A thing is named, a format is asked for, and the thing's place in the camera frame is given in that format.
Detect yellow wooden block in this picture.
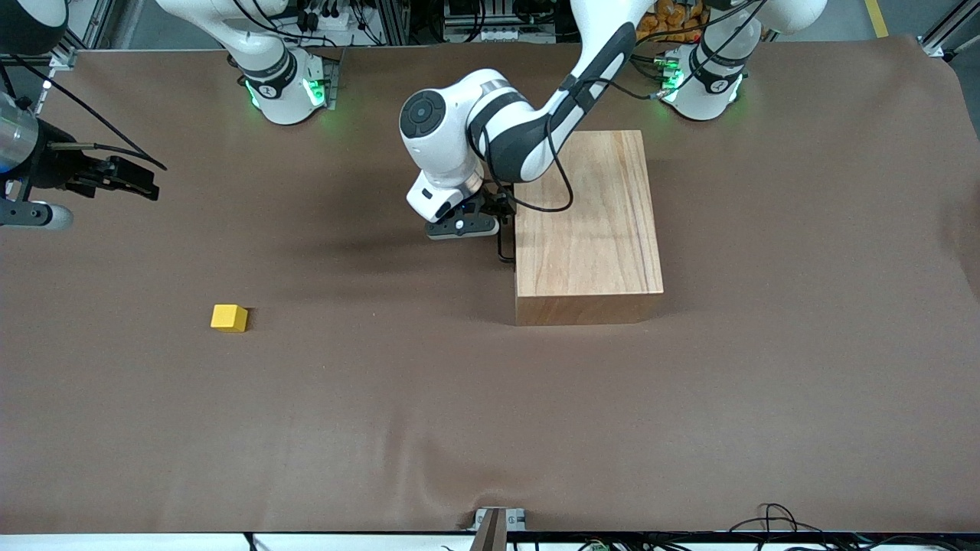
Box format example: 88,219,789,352
211,304,249,333

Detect light wooden cabinet box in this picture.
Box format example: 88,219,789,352
511,130,665,328

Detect white power strip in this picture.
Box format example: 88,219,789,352
446,23,537,44

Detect brown table cover sheet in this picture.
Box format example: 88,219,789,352
0,34,980,535

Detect black power plugs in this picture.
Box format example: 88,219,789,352
297,0,345,33

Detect orange mesh bag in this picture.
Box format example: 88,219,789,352
635,0,701,41

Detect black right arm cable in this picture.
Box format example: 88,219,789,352
9,52,168,171

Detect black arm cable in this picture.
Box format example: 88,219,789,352
496,0,766,215
9,52,168,171

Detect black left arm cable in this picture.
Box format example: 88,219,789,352
496,0,766,215

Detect aluminium frame profile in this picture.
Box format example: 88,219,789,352
919,0,980,60
46,0,127,70

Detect aluminium frame column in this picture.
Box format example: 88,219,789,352
375,0,410,45

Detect metal clamp bracket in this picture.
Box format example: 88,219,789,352
473,507,528,551

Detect black loose cable bundle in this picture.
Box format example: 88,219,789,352
727,503,980,551

